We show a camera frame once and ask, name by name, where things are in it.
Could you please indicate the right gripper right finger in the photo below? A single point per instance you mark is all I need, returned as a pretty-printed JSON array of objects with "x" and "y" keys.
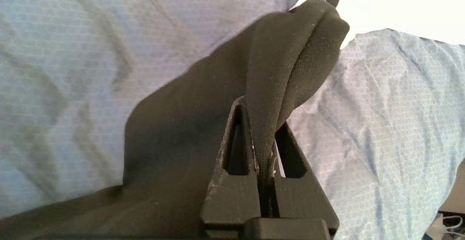
[{"x": 301, "y": 196}]

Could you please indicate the black hooded sweatshirt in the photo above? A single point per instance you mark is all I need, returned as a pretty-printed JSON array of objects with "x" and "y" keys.
[{"x": 174, "y": 142}]

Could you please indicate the blue bed sheet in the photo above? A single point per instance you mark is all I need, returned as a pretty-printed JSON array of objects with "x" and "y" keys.
[{"x": 72, "y": 69}]

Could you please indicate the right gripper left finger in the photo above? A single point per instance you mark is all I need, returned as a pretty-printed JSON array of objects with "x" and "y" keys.
[{"x": 232, "y": 196}]

